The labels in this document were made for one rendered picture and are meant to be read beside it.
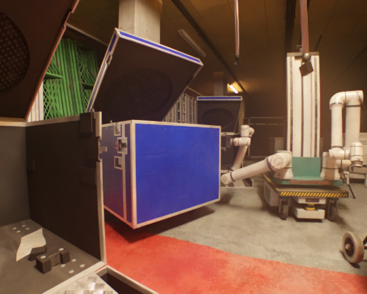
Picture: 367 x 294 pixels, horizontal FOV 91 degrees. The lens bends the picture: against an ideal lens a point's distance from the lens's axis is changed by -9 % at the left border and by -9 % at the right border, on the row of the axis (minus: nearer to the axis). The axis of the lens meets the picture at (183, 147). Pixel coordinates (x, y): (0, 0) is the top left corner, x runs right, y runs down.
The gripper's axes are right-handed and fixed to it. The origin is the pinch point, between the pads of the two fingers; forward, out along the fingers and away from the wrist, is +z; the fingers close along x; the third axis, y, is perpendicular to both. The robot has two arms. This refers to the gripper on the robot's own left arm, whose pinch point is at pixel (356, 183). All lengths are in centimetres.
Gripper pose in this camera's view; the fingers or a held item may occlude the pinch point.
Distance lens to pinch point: 196.4
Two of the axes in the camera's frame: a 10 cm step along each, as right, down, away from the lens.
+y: -3.1, -3.6, -8.8
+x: 9.2, 1.3, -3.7
